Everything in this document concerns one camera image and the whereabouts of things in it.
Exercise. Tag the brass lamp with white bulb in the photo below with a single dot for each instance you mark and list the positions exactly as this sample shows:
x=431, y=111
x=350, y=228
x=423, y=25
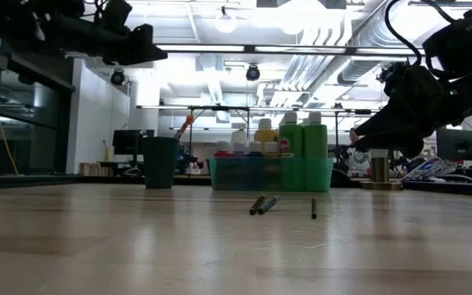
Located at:
x=380, y=172

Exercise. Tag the small yellow bottle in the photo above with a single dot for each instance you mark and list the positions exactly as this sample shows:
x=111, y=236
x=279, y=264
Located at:
x=107, y=153

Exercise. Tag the ceiling light strip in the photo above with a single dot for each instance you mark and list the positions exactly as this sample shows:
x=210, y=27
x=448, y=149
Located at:
x=383, y=51
x=201, y=48
x=299, y=49

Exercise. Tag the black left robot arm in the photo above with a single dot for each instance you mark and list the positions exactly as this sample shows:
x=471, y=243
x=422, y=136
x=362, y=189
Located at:
x=35, y=20

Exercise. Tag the large white paint bottle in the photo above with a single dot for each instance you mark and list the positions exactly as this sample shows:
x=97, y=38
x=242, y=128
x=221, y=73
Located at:
x=239, y=136

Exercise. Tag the dark green cup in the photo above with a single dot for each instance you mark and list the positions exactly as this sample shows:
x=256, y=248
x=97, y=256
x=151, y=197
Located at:
x=161, y=164

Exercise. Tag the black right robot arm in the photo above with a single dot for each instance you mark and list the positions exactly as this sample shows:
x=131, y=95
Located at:
x=465, y=53

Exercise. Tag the small gold paint bottle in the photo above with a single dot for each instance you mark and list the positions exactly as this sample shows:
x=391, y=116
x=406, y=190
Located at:
x=271, y=149

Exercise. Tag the large yellow paint bottle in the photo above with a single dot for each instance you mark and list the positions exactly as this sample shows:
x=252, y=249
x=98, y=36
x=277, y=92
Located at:
x=265, y=133

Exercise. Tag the large green paint bottle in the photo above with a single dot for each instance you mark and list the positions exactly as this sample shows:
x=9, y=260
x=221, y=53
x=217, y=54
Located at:
x=316, y=139
x=291, y=137

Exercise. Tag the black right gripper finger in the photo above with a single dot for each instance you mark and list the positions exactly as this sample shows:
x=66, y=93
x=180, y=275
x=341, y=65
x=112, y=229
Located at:
x=387, y=125
x=396, y=147

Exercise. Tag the small purple paint bottle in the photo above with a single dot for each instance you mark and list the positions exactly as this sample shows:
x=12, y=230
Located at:
x=239, y=148

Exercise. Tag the green translucent plastic tray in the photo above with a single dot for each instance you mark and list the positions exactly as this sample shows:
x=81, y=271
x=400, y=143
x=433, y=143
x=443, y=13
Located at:
x=260, y=176

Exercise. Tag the brown wooden blocks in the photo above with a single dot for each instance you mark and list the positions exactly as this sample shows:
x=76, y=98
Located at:
x=96, y=169

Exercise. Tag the black computer monitor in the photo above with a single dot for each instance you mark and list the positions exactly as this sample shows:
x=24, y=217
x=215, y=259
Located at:
x=459, y=145
x=131, y=141

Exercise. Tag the person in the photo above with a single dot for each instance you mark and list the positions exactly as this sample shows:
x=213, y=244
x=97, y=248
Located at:
x=357, y=162

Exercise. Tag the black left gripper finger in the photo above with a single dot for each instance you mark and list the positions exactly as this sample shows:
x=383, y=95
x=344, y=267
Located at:
x=150, y=49

